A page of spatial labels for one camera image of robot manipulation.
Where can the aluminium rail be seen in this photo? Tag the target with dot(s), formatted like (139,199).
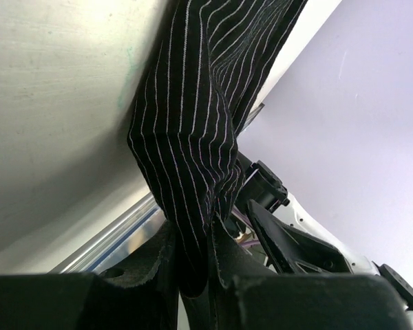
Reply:
(116,241)
(253,113)

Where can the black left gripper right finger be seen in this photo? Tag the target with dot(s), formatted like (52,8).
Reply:
(243,294)

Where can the aluminium right side rail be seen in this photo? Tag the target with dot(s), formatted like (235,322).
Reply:
(253,113)

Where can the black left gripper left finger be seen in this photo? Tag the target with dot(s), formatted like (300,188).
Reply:
(140,292)

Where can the aluminium front rail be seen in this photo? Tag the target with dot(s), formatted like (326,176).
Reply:
(116,241)

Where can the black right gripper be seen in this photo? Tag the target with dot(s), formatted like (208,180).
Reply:
(289,249)

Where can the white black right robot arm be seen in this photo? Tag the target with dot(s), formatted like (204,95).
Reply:
(360,265)

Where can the black striped underwear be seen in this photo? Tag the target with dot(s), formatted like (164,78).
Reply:
(201,83)

